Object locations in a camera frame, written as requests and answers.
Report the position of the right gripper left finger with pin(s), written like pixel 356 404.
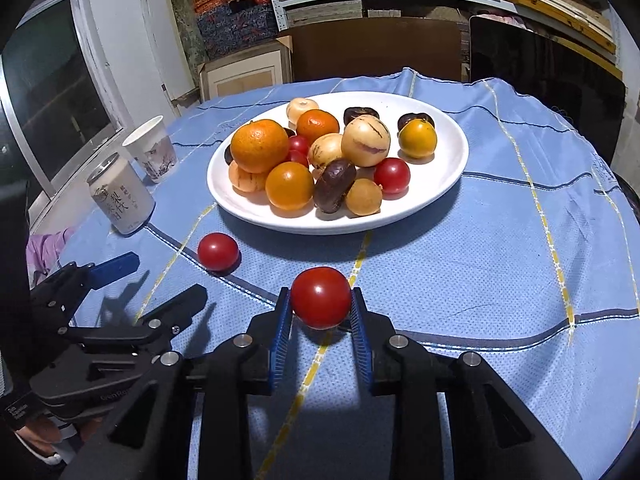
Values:
pixel 180 403

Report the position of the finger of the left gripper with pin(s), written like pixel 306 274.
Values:
pixel 178 311
pixel 113 270

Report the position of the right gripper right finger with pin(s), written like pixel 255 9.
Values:
pixel 453 417

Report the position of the red cherry tomato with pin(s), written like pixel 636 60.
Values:
pixel 392 175
pixel 321 297
pixel 299 144
pixel 297 156
pixel 218 252

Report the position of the person left hand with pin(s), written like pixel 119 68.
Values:
pixel 53 441

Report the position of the pink purple cloth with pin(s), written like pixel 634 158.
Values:
pixel 43 254

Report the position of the white drink can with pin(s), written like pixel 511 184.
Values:
pixel 120 194

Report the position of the white paper cup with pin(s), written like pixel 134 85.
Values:
pixel 151 147

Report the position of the yellow orange tomato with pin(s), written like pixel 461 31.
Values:
pixel 289 186

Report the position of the blue checked tablecloth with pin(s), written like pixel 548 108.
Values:
pixel 531 259

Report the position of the large orange mandarin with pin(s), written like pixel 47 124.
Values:
pixel 259 146

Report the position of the aluminium framed window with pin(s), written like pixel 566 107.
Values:
pixel 59 95

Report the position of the small yellow orange fruit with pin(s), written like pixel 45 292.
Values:
pixel 364 198

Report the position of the pale yellow pepino melon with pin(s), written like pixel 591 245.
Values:
pixel 325 149
pixel 365 141

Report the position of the pale orange loquat fruit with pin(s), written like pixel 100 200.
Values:
pixel 297 107

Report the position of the dark purple plum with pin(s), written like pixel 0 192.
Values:
pixel 409 117
pixel 356 111

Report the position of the cardboard framed box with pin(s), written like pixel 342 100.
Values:
pixel 265 65

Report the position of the white oval plate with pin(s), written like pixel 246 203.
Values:
pixel 243 194

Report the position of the dark brown chair back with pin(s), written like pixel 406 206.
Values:
pixel 375 47

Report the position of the black chair back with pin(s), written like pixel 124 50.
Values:
pixel 585 93

